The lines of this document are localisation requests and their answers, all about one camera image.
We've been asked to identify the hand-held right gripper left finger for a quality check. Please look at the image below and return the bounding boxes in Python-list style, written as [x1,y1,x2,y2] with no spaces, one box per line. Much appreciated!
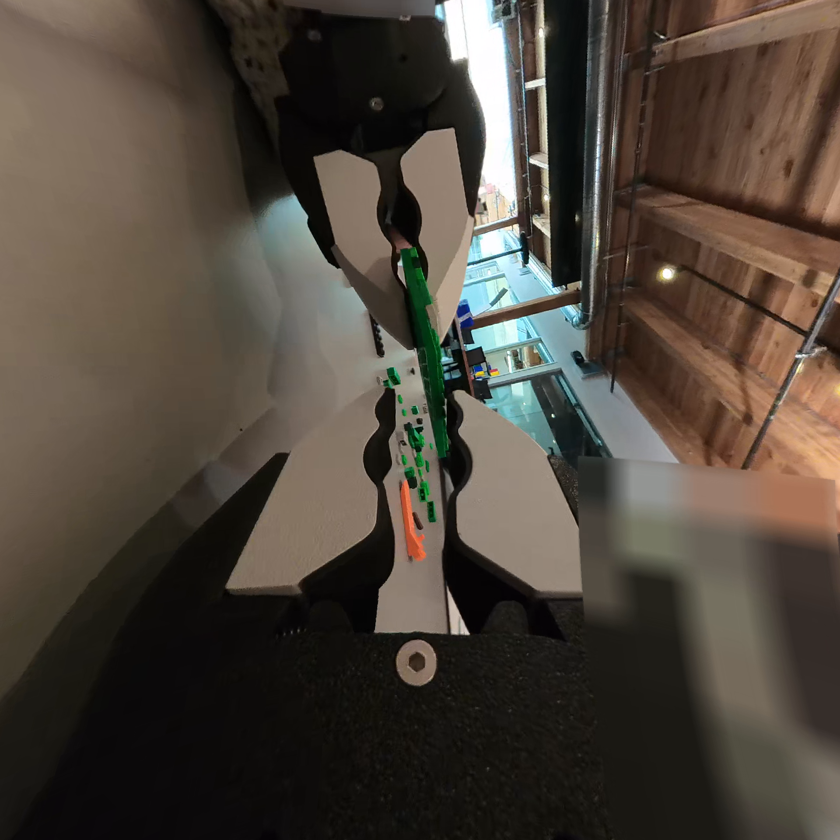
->
[224,387,396,614]

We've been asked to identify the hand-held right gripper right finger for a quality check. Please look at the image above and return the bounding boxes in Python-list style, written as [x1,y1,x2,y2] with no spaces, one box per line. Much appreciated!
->
[444,391,584,614]

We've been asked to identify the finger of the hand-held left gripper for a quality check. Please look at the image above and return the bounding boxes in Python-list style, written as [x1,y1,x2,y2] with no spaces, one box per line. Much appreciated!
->
[312,148,421,350]
[399,126,476,343]

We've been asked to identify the green lego bricks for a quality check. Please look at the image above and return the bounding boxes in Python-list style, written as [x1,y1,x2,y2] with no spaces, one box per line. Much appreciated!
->
[382,366,439,524]

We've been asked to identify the green lego plate assembly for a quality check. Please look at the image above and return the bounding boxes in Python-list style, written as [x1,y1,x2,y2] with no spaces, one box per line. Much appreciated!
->
[399,247,452,459]

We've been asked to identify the person's left forearm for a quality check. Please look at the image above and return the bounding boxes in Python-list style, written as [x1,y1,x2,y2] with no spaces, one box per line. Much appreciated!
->
[217,0,291,109]

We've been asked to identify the orange brick separator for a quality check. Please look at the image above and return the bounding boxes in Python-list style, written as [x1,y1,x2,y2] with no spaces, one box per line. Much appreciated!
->
[399,481,428,563]

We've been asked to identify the glass partition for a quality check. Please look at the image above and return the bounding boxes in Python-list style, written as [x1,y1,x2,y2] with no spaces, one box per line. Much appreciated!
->
[482,367,608,460]

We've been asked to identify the black ceiling beam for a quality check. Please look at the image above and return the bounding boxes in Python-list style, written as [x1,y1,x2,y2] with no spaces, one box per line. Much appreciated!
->
[543,0,589,287]

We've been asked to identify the silver metal pipe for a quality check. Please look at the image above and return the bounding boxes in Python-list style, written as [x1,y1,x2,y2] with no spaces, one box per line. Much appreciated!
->
[570,0,616,330]

